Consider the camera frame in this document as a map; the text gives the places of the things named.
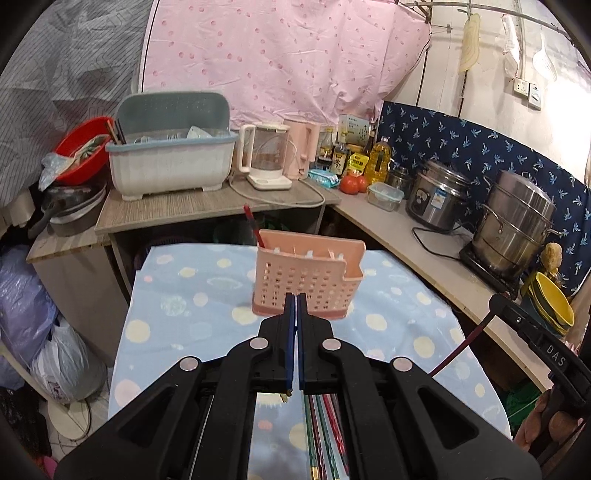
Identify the black wok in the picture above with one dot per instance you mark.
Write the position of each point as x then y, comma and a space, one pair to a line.
74, 207

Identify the dark green bowl stack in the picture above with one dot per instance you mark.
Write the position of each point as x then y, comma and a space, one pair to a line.
535, 318

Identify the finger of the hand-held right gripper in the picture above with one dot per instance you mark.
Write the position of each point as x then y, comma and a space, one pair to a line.
531, 332

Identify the brown chopstick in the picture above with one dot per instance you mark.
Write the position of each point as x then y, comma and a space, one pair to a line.
340, 454
321, 438

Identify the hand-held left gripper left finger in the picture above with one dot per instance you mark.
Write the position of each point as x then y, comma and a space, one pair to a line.
290, 350

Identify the steel steamer pot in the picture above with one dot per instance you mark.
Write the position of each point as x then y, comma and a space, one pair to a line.
512, 226

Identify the green net bag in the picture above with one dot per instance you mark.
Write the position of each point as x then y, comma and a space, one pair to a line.
521, 404

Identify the white round fan base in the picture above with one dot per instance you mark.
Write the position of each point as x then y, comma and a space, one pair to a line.
69, 417

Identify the pink perforated utensil holder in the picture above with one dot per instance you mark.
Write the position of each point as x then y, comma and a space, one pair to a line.
300, 281

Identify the yellow cooking oil bottle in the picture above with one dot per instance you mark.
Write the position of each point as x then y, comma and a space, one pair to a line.
377, 164

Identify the metal hanging rod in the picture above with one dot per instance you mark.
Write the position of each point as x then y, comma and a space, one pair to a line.
508, 13

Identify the white wall switch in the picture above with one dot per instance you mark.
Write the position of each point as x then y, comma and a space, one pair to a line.
534, 96

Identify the yellow cap sauce bottle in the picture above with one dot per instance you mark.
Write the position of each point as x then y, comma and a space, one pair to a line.
326, 147

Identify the pink kettle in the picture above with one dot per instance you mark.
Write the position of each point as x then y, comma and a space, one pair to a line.
302, 138

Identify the clear plastic bag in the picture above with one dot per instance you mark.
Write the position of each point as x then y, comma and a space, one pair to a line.
53, 168

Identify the white hanging strainer ladle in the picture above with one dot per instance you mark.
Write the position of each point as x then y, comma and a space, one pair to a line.
545, 64

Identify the steel rice cooker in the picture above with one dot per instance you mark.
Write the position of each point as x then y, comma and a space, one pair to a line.
438, 198

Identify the beige hanging rice paddle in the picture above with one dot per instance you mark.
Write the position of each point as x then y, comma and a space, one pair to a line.
470, 46

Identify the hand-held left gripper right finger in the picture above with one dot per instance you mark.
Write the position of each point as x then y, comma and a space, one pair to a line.
302, 350

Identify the dark soy sauce bottle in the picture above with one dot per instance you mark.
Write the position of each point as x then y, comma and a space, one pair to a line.
339, 164

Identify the purple plastic bag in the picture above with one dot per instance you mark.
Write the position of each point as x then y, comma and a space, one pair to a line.
23, 314

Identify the glass food container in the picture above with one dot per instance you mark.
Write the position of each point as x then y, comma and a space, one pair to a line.
385, 196

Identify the white hanging cloth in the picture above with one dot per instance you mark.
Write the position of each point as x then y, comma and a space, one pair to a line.
510, 46

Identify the beige counter board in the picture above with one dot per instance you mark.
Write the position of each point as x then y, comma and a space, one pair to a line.
415, 244

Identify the grey striped cloth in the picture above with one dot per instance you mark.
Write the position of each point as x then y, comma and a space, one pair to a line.
60, 69

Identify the red tomato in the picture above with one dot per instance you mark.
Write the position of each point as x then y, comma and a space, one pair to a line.
363, 183
349, 184

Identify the white green carton box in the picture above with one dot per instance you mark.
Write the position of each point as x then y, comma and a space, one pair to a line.
353, 129

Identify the navy leaf print cloth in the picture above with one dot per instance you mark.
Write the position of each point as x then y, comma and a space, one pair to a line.
485, 143

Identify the blue wet wipes pack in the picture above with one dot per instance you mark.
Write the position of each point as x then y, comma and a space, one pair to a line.
323, 177

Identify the yellow bowl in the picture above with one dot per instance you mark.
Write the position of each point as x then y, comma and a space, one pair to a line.
554, 304

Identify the slim dark bottle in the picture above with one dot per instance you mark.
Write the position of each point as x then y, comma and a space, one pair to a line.
370, 144

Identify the black induction cooker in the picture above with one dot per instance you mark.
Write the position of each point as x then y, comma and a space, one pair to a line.
480, 270

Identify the brown loofah scrubber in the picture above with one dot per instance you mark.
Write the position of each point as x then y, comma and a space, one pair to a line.
552, 256

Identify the pink dotted hanging cloth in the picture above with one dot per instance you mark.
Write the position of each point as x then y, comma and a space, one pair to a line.
277, 55

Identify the white plastic bag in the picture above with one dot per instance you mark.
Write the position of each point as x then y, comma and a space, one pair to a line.
64, 364

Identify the small steel pot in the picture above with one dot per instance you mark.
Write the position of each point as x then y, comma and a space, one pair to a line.
399, 180

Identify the white wall socket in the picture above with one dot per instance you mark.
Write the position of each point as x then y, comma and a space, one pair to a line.
521, 86

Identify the grey white dish drainer box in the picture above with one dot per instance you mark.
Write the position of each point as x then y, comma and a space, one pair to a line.
171, 166

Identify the grey wood cabinet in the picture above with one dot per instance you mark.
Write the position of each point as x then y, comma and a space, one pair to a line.
184, 207

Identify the person's right hand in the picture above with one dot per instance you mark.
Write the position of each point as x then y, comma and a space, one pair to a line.
561, 422

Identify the red chopstick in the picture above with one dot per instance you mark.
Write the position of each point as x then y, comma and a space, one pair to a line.
253, 224
461, 341

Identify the red plastic basin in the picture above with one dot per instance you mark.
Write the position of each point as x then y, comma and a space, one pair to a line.
87, 171

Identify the green vegetables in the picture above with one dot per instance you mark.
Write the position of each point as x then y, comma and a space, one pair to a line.
90, 148

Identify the white glass kettle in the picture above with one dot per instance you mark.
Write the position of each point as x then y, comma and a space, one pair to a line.
268, 152

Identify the yellow seasoning packet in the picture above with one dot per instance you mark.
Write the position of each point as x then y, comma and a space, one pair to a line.
356, 162

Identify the dark chopsticks bundle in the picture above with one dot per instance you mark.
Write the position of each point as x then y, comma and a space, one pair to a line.
117, 131

